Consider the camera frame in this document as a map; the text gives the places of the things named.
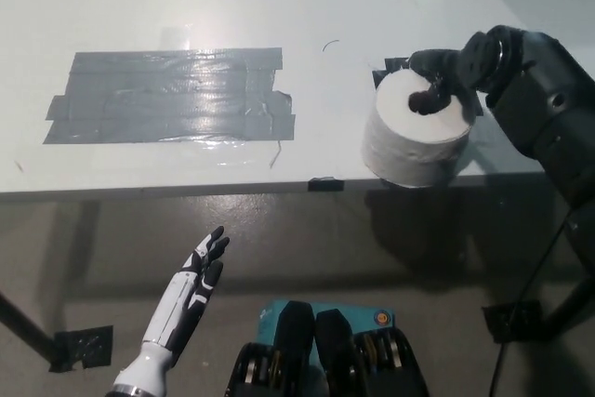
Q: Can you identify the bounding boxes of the small black edge tape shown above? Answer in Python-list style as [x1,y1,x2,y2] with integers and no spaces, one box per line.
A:
[308,176,346,192]

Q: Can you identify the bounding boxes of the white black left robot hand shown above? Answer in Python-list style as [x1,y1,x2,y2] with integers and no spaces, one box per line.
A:
[113,225,231,392]

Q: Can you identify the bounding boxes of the black tape square patch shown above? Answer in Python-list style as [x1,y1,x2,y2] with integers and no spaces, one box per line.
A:
[370,57,487,118]

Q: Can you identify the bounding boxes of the black teal robot torso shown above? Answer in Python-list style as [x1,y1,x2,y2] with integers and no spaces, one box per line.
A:
[231,299,430,397]

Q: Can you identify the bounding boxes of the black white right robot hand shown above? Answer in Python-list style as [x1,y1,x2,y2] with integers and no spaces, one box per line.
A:
[407,24,508,115]

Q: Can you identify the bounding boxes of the long clear tape strip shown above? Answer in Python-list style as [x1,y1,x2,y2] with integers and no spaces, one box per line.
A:
[13,135,283,170]

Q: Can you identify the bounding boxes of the white toilet paper roll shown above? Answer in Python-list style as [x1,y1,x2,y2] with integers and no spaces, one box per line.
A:
[361,69,476,190]

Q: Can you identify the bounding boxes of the grey duct tape patch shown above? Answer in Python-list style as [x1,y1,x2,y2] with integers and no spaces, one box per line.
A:
[42,46,298,145]

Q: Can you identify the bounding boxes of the black table leg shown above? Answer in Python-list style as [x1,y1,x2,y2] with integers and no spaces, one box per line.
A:
[510,271,595,345]
[0,292,61,364]

